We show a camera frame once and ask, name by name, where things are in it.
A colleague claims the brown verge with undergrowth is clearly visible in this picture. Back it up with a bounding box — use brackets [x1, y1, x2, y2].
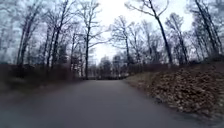
[0, 63, 84, 101]

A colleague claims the wood of bare trees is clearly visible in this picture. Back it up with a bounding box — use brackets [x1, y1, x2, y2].
[0, 0, 224, 80]

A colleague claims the grey asphalt road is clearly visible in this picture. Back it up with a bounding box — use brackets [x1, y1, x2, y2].
[0, 78, 214, 128]

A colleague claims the leaf-covered bank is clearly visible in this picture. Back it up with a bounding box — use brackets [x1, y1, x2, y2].
[124, 61, 224, 123]

